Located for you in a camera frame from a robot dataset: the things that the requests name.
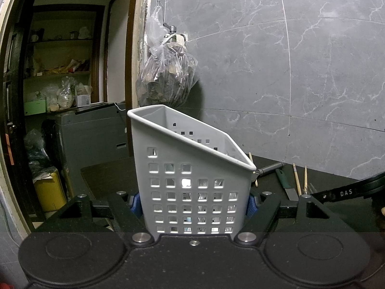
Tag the metal wall hook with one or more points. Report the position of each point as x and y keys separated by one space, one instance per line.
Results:
x=159 y=0

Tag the small white box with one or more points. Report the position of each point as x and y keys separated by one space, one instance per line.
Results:
x=84 y=101

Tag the pile of snack packets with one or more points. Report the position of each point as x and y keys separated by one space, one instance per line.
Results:
x=63 y=67

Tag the white ornament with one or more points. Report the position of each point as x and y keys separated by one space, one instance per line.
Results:
x=85 y=33

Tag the wooden door frame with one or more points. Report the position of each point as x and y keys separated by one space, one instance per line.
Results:
x=137 y=36

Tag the dark wooden door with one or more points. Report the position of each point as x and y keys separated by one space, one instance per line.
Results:
x=18 y=96

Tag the plain bamboo chopstick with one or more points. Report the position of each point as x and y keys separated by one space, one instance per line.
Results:
x=250 y=156

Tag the hanging clear plastic bag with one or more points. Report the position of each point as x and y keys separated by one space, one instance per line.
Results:
x=162 y=78

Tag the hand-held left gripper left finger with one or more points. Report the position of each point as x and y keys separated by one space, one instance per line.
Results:
x=135 y=207

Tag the clear plastic bags of goods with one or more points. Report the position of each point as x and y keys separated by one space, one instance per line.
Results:
x=61 y=94

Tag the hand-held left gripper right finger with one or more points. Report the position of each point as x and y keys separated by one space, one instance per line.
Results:
x=251 y=206

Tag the yellow jerry can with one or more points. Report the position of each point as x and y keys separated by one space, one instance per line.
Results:
x=49 y=192

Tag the white perforated utensil basket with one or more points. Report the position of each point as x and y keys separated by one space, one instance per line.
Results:
x=141 y=129

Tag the grey cabinet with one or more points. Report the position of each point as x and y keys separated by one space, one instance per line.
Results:
x=90 y=132

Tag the wooden shelf unit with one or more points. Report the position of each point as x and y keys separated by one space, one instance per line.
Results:
x=60 y=74

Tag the wall water valve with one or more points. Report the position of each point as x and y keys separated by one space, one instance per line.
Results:
x=174 y=36

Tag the dark plastic bags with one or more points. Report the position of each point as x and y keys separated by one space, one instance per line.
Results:
x=37 y=153

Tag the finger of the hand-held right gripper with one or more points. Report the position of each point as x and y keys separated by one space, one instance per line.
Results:
x=337 y=194

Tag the green box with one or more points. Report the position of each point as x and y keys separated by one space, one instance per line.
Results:
x=35 y=108

